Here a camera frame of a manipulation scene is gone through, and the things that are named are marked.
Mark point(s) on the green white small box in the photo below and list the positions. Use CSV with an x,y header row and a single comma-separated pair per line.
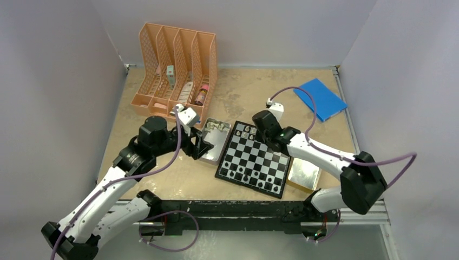
x,y
171,76

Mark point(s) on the black white chess board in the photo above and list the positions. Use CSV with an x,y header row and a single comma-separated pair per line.
x,y
248,162

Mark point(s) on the pink metal tin box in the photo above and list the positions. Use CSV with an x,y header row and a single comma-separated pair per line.
x,y
217,133

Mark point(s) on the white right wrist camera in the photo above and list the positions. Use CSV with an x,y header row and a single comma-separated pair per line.
x,y
277,109

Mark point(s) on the blue notebook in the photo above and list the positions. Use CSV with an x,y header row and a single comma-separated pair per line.
x,y
328,104

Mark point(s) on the orange plastic file organizer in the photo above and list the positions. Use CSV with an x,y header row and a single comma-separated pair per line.
x,y
194,55

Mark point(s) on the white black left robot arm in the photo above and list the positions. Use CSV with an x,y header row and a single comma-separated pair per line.
x,y
83,232

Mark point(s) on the pink capped small bottle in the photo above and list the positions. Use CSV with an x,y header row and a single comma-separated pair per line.
x,y
200,98

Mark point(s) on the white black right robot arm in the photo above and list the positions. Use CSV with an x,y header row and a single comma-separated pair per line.
x,y
361,182

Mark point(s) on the aluminium frame rail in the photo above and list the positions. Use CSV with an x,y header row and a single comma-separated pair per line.
x,y
357,237

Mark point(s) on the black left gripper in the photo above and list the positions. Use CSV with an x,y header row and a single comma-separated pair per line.
x,y
196,149

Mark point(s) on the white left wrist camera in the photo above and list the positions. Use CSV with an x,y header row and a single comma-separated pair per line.
x,y
186,116

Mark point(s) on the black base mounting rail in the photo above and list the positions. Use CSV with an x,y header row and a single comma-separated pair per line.
x,y
290,217

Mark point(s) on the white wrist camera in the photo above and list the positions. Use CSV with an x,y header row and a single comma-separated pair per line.
x,y
186,116
277,109

